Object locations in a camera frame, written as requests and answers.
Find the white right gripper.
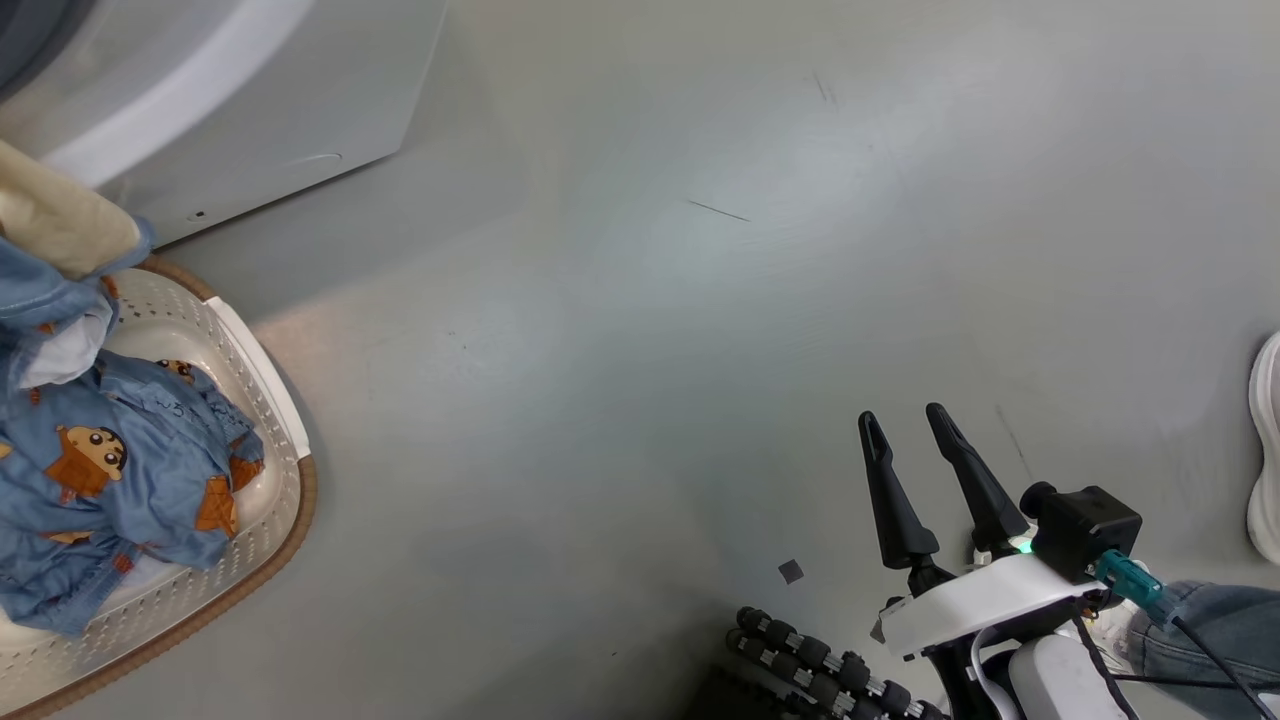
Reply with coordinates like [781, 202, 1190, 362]
[858, 403, 1103, 663]

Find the light blue cartoon print garment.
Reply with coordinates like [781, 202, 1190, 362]
[0, 350, 267, 638]

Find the orange and cream garment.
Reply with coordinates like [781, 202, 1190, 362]
[0, 138, 156, 393]

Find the white front-load washing machine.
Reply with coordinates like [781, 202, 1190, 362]
[0, 0, 448, 248]

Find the black segmented flexible tripod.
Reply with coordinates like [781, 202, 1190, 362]
[690, 604, 951, 720]

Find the blue jeans leg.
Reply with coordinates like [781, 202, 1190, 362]
[1125, 580, 1280, 720]

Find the white sneaker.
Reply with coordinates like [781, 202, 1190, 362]
[1246, 332, 1280, 567]

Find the white perforated laundry basket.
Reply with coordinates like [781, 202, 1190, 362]
[0, 255, 319, 720]

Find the teal right cable connector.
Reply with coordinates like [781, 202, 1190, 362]
[1095, 550, 1177, 627]

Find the thin black right gripper cable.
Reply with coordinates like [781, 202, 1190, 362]
[1168, 615, 1276, 720]

